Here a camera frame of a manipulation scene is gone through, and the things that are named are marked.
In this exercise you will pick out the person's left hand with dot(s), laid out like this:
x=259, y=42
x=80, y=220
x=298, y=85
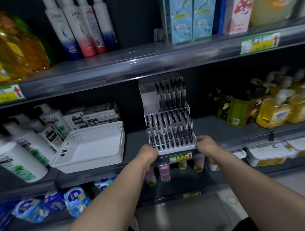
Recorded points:
x=147, y=154

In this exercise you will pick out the person's right hand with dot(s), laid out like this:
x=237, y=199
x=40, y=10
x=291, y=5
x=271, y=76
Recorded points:
x=208, y=146

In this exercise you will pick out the person's left fingers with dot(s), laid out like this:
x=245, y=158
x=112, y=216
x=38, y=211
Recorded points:
x=154, y=153

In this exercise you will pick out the person's right fingers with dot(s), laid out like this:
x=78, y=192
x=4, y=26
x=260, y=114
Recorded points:
x=200, y=142

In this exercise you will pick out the white tiered pen display stand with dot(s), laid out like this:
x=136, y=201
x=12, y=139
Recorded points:
x=149, y=102

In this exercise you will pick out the person's left forearm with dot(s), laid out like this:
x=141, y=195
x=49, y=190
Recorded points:
x=114, y=202

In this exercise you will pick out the person's right forearm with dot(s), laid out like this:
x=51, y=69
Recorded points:
x=252, y=188

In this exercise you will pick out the pink small bottle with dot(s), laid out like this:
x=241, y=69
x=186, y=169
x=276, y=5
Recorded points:
x=199, y=164
x=164, y=173
x=151, y=177

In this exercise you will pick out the grey metal middle shelf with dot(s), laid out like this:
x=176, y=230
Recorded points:
x=135, y=140

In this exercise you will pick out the grey metal shelf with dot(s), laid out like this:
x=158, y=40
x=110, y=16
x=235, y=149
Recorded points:
x=135, y=140
x=143, y=64
x=181, y=183

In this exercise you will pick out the green and yellow price tag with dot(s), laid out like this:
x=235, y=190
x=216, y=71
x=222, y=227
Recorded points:
x=12, y=93
x=259, y=43
x=181, y=157
x=192, y=195

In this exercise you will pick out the small green and white bottle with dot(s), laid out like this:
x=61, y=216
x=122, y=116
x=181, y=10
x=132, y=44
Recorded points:
x=183, y=165

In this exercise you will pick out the rows of black pens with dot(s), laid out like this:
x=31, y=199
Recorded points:
x=170, y=123

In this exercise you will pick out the grey metal lower shelf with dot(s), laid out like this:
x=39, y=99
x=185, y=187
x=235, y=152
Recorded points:
x=181, y=183

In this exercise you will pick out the white and yellow tub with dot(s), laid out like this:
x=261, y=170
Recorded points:
x=238, y=154
x=296, y=146
x=266, y=154

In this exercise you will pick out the green bottle with black cap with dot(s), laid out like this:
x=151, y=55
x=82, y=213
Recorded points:
x=238, y=111

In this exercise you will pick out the blue and white refill pouch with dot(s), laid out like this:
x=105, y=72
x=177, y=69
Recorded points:
x=54, y=200
x=104, y=183
x=29, y=209
x=77, y=201

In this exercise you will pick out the white perforated plastic basket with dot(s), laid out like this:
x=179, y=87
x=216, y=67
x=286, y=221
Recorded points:
x=95, y=147

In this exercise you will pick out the black and white carton box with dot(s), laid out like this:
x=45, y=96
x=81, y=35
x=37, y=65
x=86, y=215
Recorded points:
x=102, y=119
x=73, y=119
x=101, y=110

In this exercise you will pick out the brown bottle with black cap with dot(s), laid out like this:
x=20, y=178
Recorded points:
x=256, y=102

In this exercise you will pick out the yellow soap pump bottle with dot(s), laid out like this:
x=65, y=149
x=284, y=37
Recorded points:
x=278, y=83
x=274, y=113
x=297, y=107

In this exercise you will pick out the grey metal upper shelf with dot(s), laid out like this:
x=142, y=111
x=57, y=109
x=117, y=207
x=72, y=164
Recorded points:
x=143, y=64

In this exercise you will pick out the white bottle with green label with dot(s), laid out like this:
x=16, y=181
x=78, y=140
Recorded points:
x=51, y=136
x=54, y=121
x=19, y=164
x=31, y=142

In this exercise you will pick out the light blue carton box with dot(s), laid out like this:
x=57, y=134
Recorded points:
x=182, y=21
x=202, y=19

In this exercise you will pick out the clear acrylic shelf divider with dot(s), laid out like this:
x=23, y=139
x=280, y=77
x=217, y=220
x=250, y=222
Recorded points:
x=166, y=21

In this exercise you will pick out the dark blue box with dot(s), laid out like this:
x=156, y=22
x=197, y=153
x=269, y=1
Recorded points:
x=219, y=16

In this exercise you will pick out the pink mushroom print box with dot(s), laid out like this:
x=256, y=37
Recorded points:
x=238, y=16

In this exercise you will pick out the white and blue shampoo bottle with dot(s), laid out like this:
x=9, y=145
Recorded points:
x=65, y=31
x=107, y=23

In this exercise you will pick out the white and pink shampoo bottle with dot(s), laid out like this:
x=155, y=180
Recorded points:
x=82, y=31
x=94, y=28

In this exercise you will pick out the large pale yellow bottle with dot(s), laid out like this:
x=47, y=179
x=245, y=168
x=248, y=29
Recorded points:
x=271, y=10

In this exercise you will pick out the large yellow detergent bottle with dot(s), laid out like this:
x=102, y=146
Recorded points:
x=16, y=54

